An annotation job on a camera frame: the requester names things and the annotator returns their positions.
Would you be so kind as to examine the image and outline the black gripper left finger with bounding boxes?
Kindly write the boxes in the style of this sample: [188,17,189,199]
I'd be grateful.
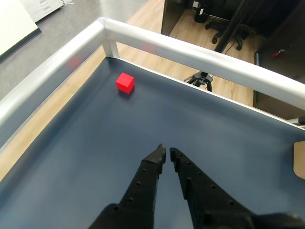
[88,143,167,229]

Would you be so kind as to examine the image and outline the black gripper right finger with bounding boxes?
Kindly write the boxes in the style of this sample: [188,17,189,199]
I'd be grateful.
[169,147,257,229]

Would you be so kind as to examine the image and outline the red cube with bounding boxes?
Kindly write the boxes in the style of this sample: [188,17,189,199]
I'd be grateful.
[115,72,135,94]

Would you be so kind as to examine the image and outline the beige box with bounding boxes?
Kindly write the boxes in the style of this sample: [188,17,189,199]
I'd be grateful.
[293,140,305,181]

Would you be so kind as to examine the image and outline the black tripod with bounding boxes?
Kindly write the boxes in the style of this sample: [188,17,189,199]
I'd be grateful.
[185,71,214,93]

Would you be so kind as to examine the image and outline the silver metal cart railing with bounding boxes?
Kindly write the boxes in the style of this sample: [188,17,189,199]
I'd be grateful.
[0,16,305,148]

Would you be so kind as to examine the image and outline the dark wooden desk panel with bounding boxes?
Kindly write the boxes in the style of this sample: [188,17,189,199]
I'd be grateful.
[160,0,193,37]

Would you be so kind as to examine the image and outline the black office chair base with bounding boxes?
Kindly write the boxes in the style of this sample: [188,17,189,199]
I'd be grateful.
[204,19,250,51]

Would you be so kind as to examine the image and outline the black stand pole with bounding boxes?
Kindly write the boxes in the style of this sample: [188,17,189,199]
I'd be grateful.
[213,0,254,53]

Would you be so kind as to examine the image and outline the black waste bin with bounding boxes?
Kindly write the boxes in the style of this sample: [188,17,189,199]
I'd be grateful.
[193,6,210,24]

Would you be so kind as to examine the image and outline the dark cabinet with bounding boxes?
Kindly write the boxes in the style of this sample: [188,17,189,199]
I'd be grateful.
[253,0,305,120]

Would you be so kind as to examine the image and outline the white cabinet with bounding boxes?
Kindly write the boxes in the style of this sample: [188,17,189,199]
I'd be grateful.
[20,0,73,24]

